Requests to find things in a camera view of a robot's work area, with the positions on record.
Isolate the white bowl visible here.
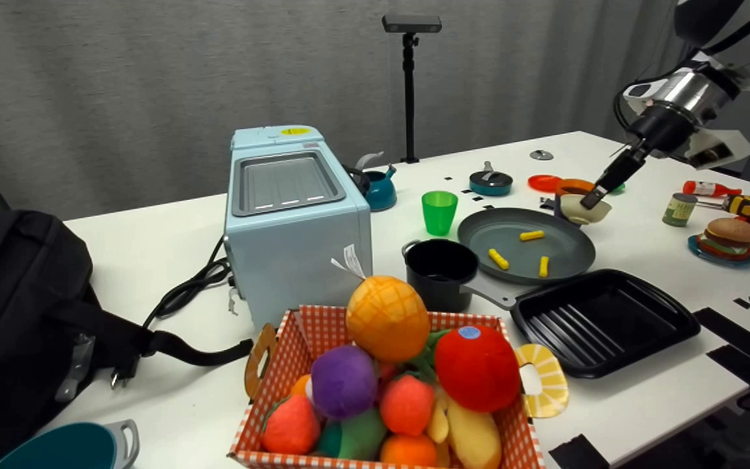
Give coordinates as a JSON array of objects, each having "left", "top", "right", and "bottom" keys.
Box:
[{"left": 559, "top": 193, "right": 613, "bottom": 227}]

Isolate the teal plate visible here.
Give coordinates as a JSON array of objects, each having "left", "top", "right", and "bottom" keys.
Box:
[{"left": 687, "top": 234, "right": 750, "bottom": 269}]

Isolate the red toy bottle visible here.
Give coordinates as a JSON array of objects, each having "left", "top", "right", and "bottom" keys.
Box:
[{"left": 683, "top": 180, "right": 742, "bottom": 198}]

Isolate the green toy can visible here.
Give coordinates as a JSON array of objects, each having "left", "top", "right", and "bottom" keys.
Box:
[{"left": 662, "top": 193, "right": 699, "bottom": 227}]

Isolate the orange cup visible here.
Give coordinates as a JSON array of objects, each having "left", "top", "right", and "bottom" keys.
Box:
[{"left": 554, "top": 178, "right": 596, "bottom": 219}]

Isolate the toy burger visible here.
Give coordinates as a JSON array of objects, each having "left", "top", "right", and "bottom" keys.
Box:
[{"left": 697, "top": 218, "right": 750, "bottom": 261}]

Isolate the small teal pot with lid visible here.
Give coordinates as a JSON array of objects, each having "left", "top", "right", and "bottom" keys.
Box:
[{"left": 469, "top": 161, "right": 514, "bottom": 197}]

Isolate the black grill tray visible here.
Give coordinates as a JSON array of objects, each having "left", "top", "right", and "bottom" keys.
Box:
[{"left": 510, "top": 268, "right": 702, "bottom": 379}]

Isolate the black tape strip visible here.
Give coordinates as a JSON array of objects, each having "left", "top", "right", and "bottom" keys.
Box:
[
  {"left": 694, "top": 306, "right": 750, "bottom": 385},
  {"left": 548, "top": 434, "right": 610, "bottom": 469}
]

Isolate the green plastic cup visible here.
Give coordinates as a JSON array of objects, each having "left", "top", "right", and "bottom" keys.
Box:
[{"left": 422, "top": 191, "right": 459, "bottom": 236}]

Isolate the black pot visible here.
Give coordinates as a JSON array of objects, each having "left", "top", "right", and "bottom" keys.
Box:
[{"left": 402, "top": 238, "right": 480, "bottom": 313}]

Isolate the toy pineapple slice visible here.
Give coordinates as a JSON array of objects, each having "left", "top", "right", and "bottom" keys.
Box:
[{"left": 515, "top": 344, "right": 570, "bottom": 419}]

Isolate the teal kettle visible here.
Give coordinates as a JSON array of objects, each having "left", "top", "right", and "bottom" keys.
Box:
[{"left": 347, "top": 152, "right": 398, "bottom": 212}]

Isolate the red plush tomato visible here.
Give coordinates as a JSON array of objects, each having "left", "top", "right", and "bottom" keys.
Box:
[{"left": 434, "top": 325, "right": 521, "bottom": 413}]

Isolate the orange plush mango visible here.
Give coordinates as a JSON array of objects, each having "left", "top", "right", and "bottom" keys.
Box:
[{"left": 331, "top": 244, "right": 431, "bottom": 363}]

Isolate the yellow plush banana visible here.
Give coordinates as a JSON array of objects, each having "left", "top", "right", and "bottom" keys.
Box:
[{"left": 447, "top": 399, "right": 503, "bottom": 469}]

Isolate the red plush strawberry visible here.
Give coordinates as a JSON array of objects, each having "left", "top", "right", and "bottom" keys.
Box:
[
  {"left": 261, "top": 394, "right": 321, "bottom": 455},
  {"left": 380, "top": 375, "right": 436, "bottom": 436}
]

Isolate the light blue toaster oven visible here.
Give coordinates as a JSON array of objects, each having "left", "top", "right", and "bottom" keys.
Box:
[{"left": 224, "top": 125, "right": 374, "bottom": 330}]

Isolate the purple plush fruit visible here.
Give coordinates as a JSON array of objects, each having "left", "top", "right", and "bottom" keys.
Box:
[{"left": 310, "top": 345, "right": 379, "bottom": 421}]

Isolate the orange plush fruit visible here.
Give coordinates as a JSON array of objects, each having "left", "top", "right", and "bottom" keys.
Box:
[{"left": 380, "top": 434, "right": 438, "bottom": 467}]

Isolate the orange checkered basket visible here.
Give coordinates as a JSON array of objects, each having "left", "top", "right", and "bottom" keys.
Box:
[{"left": 229, "top": 305, "right": 545, "bottom": 469}]

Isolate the green plush vegetable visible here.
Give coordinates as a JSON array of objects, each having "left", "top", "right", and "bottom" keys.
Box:
[{"left": 315, "top": 408, "right": 387, "bottom": 461}]

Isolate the grey curtain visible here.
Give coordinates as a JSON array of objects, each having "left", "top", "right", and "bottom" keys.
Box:
[{"left": 0, "top": 0, "right": 685, "bottom": 222}]

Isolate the black backpack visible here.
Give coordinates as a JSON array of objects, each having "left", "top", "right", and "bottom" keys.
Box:
[{"left": 0, "top": 210, "right": 253, "bottom": 469}]

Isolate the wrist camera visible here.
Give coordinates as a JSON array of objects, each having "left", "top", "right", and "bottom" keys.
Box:
[{"left": 671, "top": 128, "right": 750, "bottom": 171}]

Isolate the gray plate with handle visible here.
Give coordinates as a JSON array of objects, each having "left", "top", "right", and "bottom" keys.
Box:
[{"left": 458, "top": 208, "right": 596, "bottom": 311}]

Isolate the camera on mount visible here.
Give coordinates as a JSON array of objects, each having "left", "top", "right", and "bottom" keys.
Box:
[{"left": 382, "top": 14, "right": 443, "bottom": 164}]

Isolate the black power cable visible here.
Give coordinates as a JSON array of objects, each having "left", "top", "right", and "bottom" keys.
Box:
[{"left": 110, "top": 236, "right": 234, "bottom": 390}]

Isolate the teal pot with grey handle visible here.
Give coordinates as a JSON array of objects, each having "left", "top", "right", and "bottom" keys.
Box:
[{"left": 0, "top": 420, "right": 140, "bottom": 469}]

